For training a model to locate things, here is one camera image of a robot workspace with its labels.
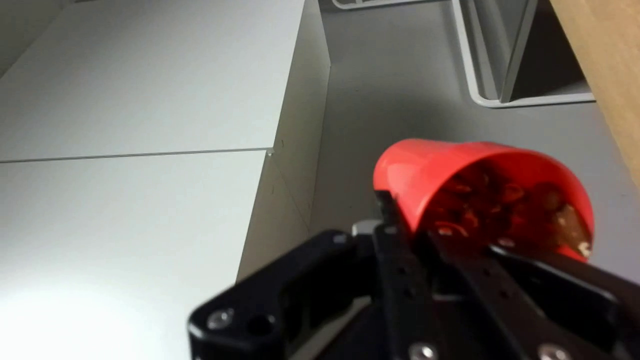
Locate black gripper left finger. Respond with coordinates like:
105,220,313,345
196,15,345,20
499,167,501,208
187,188,443,360

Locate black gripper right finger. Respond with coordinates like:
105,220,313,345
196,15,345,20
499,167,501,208
427,223,640,360

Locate red plastic cup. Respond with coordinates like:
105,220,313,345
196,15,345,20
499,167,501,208
370,135,596,263

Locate brown bits inside cup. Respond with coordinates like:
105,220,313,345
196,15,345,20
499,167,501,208
436,166,595,258

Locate white wire dish rack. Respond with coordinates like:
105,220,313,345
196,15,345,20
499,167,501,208
330,0,596,109

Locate white wall cabinet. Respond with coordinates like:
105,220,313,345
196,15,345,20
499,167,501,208
0,0,335,360

